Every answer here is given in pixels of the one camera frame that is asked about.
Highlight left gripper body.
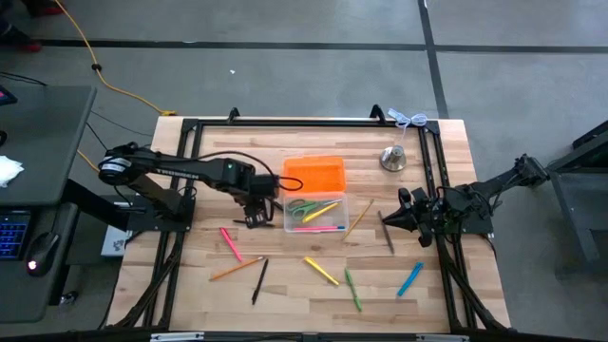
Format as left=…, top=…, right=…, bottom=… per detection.
left=236, top=173, right=281, bottom=210

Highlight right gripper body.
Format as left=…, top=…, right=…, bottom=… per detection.
left=397, top=187, right=441, bottom=249

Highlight grey pen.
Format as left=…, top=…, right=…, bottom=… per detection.
left=376, top=210, right=395, bottom=256

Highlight pink highlighter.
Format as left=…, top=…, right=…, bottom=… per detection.
left=219, top=227, right=244, bottom=263

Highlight wooden pencil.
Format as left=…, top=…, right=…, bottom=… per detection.
left=342, top=198, right=375, bottom=241

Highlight green scissors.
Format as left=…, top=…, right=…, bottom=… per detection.
left=285, top=198, right=343, bottom=222

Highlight yellow highlighter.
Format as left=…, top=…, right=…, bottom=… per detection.
left=303, top=256, right=341, bottom=287
left=302, top=201, right=340, bottom=224

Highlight pink pencil with blue tip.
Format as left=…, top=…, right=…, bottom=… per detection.
left=292, top=225, right=347, bottom=233

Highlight clear box with orange lid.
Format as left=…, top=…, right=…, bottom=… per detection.
left=282, top=155, right=352, bottom=235

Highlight white box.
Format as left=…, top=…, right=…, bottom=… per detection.
left=100, top=224, right=135, bottom=258

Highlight orange pencil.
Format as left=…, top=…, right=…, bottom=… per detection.
left=209, top=256, right=266, bottom=282

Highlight blue pen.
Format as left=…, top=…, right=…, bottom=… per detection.
left=396, top=261, right=425, bottom=298

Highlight green pen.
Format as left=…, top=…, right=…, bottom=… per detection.
left=344, top=268, right=364, bottom=313

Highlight dark metal cart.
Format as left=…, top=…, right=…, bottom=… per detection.
left=524, top=121, right=608, bottom=276

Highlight black computer mouse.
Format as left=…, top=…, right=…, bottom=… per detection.
left=26, top=232, right=62, bottom=277

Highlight grey desk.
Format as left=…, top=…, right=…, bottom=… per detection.
left=0, top=85, right=99, bottom=324

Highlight backlit keyboard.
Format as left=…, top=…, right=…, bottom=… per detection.
left=0, top=212, right=30, bottom=261

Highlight white tissue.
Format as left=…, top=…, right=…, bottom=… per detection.
left=0, top=155, right=25, bottom=189

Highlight black aluminium rig frame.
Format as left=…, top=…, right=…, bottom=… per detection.
left=102, top=104, right=513, bottom=333

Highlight white cable bundle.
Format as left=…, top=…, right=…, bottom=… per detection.
left=387, top=107, right=428, bottom=130

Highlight yellow extension cable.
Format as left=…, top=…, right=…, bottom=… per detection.
left=52, top=0, right=178, bottom=118

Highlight silver bracket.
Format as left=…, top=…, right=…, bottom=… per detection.
left=150, top=332, right=205, bottom=342
left=416, top=333, right=470, bottom=342

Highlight thin black cable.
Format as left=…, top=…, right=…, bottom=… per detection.
left=89, top=111, right=153, bottom=138
left=85, top=122, right=108, bottom=149

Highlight yellow cable with plug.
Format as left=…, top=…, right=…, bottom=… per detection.
left=77, top=150, right=101, bottom=173

